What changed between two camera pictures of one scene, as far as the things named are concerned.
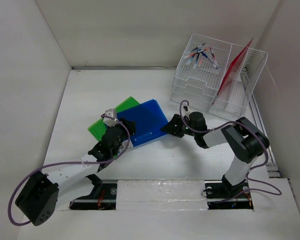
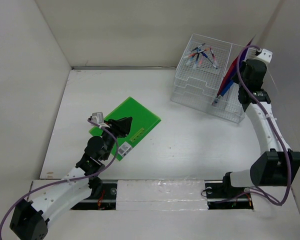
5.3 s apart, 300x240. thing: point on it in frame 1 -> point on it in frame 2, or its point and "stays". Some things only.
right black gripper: x=171 y=129 -> x=244 y=64
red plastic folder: x=230 y=70 stays
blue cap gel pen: x=196 y=59 stays
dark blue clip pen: x=206 y=56 stays
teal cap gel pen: x=198 y=47 stays
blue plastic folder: x=149 y=119 -> x=242 y=58
